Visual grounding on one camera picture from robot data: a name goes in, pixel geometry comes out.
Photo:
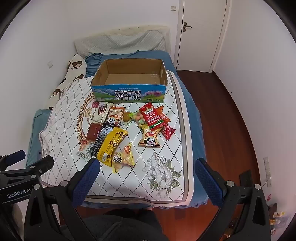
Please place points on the black snack packet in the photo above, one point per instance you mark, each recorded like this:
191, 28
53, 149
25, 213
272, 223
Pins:
100, 141

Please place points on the grey white pillow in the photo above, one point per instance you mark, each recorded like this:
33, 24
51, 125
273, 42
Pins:
120, 41

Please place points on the clear yellow puff packet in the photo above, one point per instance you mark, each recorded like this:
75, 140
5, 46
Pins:
122, 160

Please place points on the orange panda snack packet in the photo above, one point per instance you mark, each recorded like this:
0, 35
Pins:
149, 138
115, 114

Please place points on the large red snack packet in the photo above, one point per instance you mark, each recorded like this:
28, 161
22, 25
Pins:
153, 118

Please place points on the black floor item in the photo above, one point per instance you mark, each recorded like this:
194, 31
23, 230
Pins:
245, 178

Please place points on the small round jelly cup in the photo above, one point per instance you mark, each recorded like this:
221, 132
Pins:
126, 117

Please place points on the white wall power strip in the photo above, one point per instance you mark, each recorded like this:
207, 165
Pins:
267, 171

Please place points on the small red snack packet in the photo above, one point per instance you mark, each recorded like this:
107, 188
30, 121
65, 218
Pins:
168, 132

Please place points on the white door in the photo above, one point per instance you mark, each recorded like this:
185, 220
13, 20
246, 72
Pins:
201, 34

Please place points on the white chocolate stick packet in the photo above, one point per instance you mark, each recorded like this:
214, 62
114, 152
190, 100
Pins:
100, 113

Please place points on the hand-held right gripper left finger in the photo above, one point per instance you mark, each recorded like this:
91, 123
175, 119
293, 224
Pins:
86, 183

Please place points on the floor clutter pile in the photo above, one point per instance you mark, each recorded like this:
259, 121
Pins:
277, 215

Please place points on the colourful candy ball bag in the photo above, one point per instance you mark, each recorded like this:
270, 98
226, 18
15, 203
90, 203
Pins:
138, 118

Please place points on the yellow snack packet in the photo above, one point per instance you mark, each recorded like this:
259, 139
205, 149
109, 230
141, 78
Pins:
111, 144

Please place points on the white snack bar packet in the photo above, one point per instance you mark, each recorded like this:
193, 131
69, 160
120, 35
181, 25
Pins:
84, 149

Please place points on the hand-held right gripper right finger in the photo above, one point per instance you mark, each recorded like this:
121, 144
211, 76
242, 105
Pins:
208, 180

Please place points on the dark red snack packet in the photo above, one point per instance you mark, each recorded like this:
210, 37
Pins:
93, 131

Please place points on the person's dark clothing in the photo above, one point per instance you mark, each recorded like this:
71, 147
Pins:
124, 227

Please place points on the bear print pillow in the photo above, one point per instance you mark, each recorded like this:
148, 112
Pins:
74, 69

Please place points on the white floral quilted blanket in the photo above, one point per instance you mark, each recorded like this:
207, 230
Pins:
129, 183

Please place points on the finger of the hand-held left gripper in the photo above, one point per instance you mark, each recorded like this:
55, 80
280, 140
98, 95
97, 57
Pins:
16, 155
42, 164

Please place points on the white wall socket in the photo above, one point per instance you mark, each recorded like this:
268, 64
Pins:
49, 64

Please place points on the printed cardboard box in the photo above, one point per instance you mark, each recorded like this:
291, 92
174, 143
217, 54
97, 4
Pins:
129, 93

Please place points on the plain orange snack packet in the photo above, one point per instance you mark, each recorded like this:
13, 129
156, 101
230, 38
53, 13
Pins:
161, 110

